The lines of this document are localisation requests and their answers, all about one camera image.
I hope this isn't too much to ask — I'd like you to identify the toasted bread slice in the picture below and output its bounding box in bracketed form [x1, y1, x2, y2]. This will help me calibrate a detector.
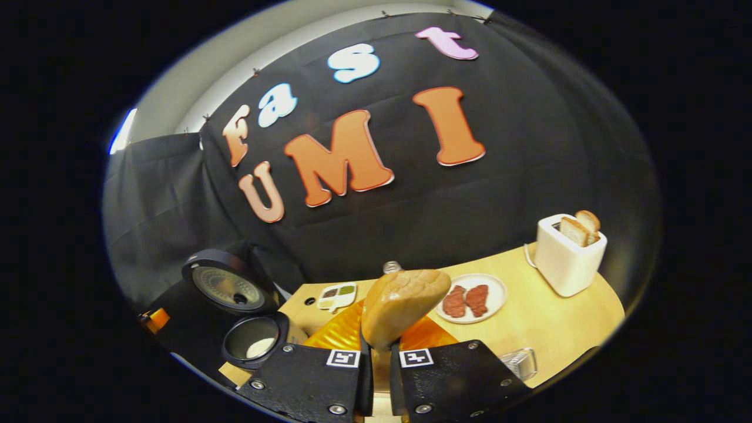
[560, 217, 590, 247]
[575, 210, 602, 244]

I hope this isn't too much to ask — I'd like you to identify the white toaster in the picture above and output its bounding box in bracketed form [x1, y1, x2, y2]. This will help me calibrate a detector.
[533, 213, 608, 297]

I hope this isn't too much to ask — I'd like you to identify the white round plate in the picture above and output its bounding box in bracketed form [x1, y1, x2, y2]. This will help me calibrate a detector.
[436, 273, 508, 325]

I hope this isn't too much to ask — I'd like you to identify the dark grey rice cooker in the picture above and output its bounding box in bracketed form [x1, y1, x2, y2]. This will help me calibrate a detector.
[181, 249, 291, 371]

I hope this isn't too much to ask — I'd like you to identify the wooden spoon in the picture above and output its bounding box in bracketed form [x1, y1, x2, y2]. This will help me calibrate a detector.
[360, 269, 453, 400]

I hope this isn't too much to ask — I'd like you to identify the clear chopstick holder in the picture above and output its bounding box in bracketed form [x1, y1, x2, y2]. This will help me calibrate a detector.
[502, 347, 538, 381]

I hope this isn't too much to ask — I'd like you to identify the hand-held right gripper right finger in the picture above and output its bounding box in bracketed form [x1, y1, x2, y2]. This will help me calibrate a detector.
[390, 314, 532, 423]

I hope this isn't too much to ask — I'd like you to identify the red meat piece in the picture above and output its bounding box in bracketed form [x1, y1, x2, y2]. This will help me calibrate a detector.
[442, 285, 468, 319]
[465, 284, 490, 318]

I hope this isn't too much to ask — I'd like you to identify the white divided seasoning dish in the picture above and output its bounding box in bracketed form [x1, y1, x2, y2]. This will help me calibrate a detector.
[317, 283, 358, 312]

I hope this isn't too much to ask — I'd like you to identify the black backdrop cloth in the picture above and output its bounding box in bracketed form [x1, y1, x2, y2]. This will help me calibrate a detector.
[103, 12, 662, 312]

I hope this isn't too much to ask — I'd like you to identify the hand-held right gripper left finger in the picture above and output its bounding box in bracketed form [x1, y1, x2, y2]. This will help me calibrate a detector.
[235, 300, 374, 423]

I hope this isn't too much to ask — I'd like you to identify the rectangular ceiling light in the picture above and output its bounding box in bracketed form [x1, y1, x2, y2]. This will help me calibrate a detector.
[109, 108, 137, 155]

